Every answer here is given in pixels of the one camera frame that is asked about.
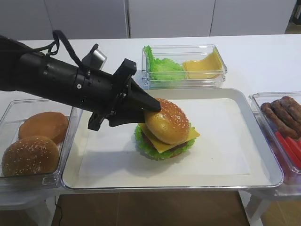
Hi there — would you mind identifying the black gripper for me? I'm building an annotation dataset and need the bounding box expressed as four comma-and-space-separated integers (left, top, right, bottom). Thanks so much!
75, 58, 161, 131

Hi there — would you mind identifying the sesame bun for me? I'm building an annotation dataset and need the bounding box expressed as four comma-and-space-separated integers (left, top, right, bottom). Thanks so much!
1, 136, 60, 177
144, 98, 190, 145

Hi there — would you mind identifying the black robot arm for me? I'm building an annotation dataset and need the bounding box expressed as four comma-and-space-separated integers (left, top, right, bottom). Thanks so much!
0, 30, 161, 131

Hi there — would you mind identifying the green lettuce in container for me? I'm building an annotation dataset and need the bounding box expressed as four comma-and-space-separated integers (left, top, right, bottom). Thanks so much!
143, 46, 185, 80

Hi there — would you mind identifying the green lettuce on burger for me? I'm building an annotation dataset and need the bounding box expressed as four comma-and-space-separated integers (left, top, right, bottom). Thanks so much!
135, 123, 194, 161

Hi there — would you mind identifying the yellow cheese slice on burger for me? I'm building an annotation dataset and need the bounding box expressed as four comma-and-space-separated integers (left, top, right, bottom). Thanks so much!
139, 124, 200, 154

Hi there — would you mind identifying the clear lettuce cheese container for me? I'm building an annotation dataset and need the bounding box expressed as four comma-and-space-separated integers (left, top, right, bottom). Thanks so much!
139, 45, 227, 89

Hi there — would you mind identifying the yellow cheese slices stack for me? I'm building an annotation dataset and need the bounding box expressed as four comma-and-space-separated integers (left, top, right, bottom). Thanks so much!
183, 50, 222, 79

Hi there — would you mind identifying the brown patty on burger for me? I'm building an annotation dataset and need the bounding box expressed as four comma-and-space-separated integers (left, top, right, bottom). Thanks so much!
135, 127, 195, 159

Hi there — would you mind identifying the white paper liner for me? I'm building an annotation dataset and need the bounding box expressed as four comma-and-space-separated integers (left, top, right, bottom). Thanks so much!
80, 99, 253, 177

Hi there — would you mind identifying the bun bottom under burger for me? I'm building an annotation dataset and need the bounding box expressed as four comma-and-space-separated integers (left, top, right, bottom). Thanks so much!
169, 151, 182, 158

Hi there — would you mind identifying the white metal tray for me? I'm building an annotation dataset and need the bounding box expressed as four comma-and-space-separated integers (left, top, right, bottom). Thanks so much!
62, 89, 284, 190

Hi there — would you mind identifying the plain bun bottom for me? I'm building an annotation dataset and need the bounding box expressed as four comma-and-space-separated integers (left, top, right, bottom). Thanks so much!
18, 112, 69, 144

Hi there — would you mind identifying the clear bun container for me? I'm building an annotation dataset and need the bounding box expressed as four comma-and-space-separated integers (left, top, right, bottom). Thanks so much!
0, 98, 83, 192

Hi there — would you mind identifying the clear patty tomato container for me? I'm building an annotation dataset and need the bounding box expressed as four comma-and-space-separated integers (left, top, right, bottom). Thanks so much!
250, 92, 301, 198

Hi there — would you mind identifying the brown patty back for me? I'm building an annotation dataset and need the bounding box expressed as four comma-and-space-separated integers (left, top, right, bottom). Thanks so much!
261, 103, 301, 139

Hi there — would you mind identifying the brown patty front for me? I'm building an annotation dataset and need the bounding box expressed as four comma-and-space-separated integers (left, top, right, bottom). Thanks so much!
271, 96, 301, 135

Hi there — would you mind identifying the red tomato slice front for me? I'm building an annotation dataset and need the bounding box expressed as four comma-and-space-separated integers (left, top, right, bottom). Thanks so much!
285, 137, 301, 165

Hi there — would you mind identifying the red tomato slice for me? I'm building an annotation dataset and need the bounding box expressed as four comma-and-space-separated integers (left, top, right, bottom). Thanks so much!
275, 132, 301, 169
285, 137, 301, 165

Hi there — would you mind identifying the red tomato slice middle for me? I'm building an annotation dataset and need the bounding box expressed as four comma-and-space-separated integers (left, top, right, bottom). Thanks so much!
275, 132, 301, 169

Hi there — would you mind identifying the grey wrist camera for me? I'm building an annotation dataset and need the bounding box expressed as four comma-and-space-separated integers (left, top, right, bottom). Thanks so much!
81, 44, 107, 70

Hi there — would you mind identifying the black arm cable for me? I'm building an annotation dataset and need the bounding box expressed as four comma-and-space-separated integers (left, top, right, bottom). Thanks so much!
23, 30, 91, 82

